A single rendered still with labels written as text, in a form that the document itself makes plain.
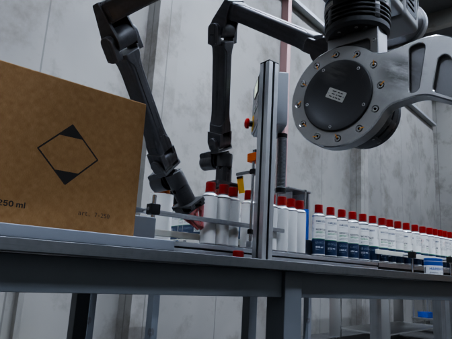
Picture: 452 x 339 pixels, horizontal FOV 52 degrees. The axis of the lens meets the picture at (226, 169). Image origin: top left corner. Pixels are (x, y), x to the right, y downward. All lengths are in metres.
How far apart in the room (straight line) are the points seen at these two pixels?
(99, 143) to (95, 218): 0.14
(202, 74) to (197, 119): 0.56
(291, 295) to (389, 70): 0.56
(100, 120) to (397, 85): 0.54
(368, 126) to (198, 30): 4.93
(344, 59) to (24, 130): 0.59
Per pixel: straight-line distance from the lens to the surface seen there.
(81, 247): 0.80
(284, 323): 1.13
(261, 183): 1.48
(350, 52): 0.93
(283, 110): 1.58
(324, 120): 0.90
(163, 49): 4.94
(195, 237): 1.53
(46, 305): 4.13
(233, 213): 1.57
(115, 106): 0.93
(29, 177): 0.84
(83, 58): 4.51
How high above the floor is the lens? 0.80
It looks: 13 degrees up
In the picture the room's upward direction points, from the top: 3 degrees clockwise
